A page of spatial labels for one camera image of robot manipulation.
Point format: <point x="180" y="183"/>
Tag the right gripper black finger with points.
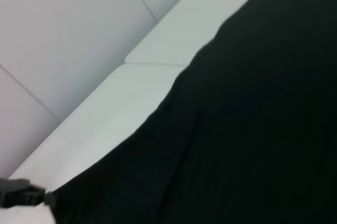
<point x="21" y="192"/>

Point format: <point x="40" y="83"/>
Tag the black shirt with FREE print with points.
<point x="237" y="129"/>

